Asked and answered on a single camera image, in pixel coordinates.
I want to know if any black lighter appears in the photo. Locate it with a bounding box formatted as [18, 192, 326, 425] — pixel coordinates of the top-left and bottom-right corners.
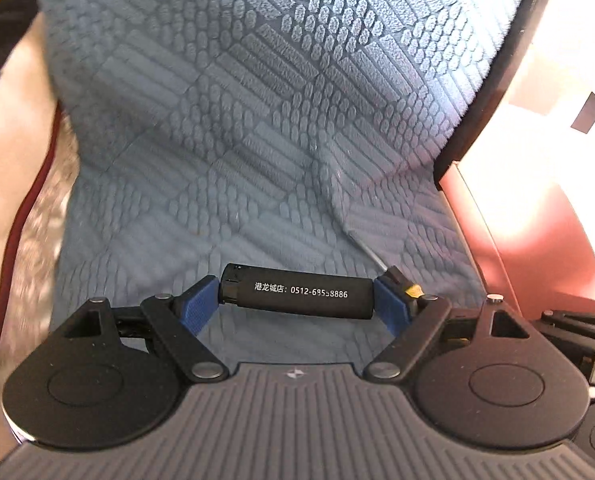
[219, 263, 375, 320]

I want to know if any pink cardboard box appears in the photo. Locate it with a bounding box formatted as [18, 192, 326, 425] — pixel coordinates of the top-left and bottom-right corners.
[439, 162, 595, 320]

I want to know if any yellow handled screwdriver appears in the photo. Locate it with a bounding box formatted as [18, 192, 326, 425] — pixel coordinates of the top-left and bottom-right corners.
[347, 231, 424, 300]

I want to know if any blue textured chair cover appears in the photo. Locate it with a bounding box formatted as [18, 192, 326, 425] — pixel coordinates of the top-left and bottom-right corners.
[34, 0, 542, 366]

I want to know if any red white black blanket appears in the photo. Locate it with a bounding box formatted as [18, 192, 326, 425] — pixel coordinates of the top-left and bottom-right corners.
[0, 0, 79, 420]

